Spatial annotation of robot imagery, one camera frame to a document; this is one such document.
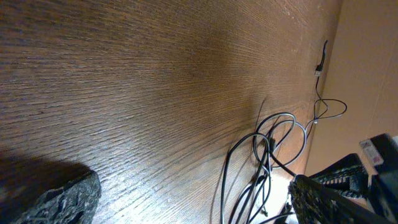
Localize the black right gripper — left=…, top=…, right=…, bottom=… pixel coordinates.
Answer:
left=309, top=133, right=397, bottom=223

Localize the black USB-C cable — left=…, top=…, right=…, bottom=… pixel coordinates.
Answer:
left=248, top=39, right=348, bottom=218

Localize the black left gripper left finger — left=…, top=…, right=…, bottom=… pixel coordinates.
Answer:
left=12, top=171, right=101, bottom=224

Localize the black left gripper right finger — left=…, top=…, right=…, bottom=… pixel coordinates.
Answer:
left=289, top=175, right=391, bottom=224

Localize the black USB-A cable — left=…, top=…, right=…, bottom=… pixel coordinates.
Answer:
left=220, top=111, right=308, bottom=224

